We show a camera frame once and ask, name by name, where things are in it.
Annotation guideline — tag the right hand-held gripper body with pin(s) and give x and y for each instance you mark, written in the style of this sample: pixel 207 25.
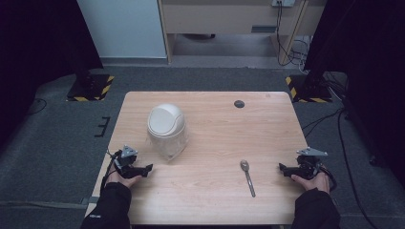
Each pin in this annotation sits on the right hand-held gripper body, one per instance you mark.
pixel 309 162

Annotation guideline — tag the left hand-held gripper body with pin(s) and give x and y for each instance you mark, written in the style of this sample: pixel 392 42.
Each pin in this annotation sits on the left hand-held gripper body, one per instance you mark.
pixel 125 157

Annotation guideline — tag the person's left hand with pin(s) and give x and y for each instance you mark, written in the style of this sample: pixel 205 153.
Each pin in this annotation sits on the person's left hand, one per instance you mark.
pixel 122 180

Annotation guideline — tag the person's right hand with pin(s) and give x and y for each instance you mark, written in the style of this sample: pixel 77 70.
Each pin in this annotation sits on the person's right hand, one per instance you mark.
pixel 315 183

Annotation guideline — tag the metal spoon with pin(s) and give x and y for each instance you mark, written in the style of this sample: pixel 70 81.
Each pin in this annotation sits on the metal spoon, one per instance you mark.
pixel 247 176

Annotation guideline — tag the white swing-lid trash can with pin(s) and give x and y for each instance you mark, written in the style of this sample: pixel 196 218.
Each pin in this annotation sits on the white swing-lid trash can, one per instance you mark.
pixel 166 130

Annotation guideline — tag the black stand base hazard stripes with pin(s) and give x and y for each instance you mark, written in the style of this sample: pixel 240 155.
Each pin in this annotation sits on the black stand base hazard stripes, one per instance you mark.
pixel 307 90
pixel 90 89

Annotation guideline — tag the dark round table grommet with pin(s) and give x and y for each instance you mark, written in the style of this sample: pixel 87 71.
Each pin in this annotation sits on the dark round table grommet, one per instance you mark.
pixel 239 104

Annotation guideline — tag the dark curtain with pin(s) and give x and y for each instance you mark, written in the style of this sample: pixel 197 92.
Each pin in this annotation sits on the dark curtain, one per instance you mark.
pixel 38 47
pixel 369 63

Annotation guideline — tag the white cabinet panel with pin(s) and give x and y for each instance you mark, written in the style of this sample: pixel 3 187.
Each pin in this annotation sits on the white cabinet panel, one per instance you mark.
pixel 122 27

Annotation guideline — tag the grey power strip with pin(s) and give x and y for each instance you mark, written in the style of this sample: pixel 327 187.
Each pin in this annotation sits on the grey power strip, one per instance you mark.
pixel 282 2

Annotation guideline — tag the light wooden desk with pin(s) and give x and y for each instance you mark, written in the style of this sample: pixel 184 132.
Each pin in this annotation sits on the light wooden desk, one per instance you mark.
pixel 219 17

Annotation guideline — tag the black comb-shaped floor bracket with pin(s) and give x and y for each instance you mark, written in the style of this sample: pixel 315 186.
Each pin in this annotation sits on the black comb-shaped floor bracket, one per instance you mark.
pixel 103 126

